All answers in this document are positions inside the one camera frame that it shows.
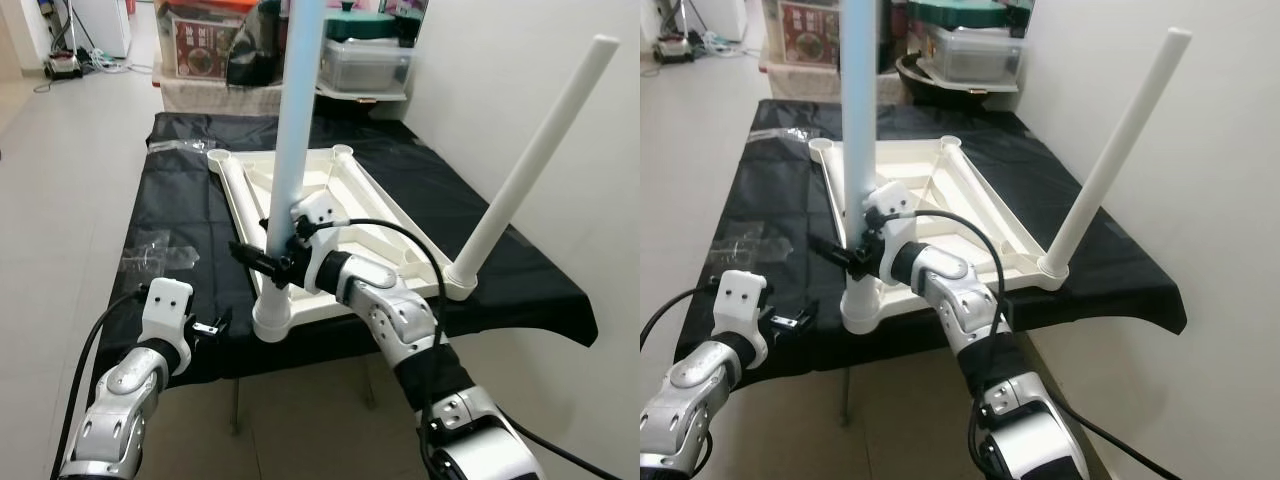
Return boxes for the white cabinet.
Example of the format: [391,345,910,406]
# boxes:
[75,0,131,59]
[690,0,743,46]

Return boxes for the black plastic bag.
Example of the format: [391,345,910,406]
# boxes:
[225,0,291,89]

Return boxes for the orange lid storage box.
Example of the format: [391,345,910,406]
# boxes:
[765,0,846,71]
[155,0,266,83]

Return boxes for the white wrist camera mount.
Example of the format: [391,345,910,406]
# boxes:
[712,270,769,366]
[288,192,346,291]
[140,278,196,371]
[865,180,919,276]

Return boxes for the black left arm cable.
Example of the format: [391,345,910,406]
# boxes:
[640,285,719,346]
[50,290,146,480]

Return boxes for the clear tape cross patch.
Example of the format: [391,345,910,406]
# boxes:
[718,222,791,266]
[120,230,196,276]

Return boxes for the cream plastic children table top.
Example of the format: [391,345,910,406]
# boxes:
[205,143,481,343]
[808,135,1073,333]

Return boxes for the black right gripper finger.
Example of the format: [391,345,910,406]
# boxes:
[228,240,286,278]
[808,232,863,269]

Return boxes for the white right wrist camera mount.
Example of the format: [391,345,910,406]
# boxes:
[865,180,919,276]
[288,192,346,291]

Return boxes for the black tablecloth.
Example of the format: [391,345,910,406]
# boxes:
[118,110,599,386]
[675,98,1189,366]

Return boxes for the black wok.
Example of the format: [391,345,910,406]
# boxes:
[895,52,1001,109]
[315,75,406,107]

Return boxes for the green pot lid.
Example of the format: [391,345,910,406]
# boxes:
[325,2,401,43]
[908,0,1011,29]

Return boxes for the tangled floor cables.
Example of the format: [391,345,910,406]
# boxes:
[80,50,151,76]

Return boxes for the clear plastic container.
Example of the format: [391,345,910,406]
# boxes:
[320,38,413,96]
[925,25,1023,86]

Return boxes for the beige patterned cloth cover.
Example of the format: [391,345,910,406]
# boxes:
[765,65,846,103]
[158,78,291,116]

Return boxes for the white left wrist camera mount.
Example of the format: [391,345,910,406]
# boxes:
[712,270,769,366]
[140,278,196,371]

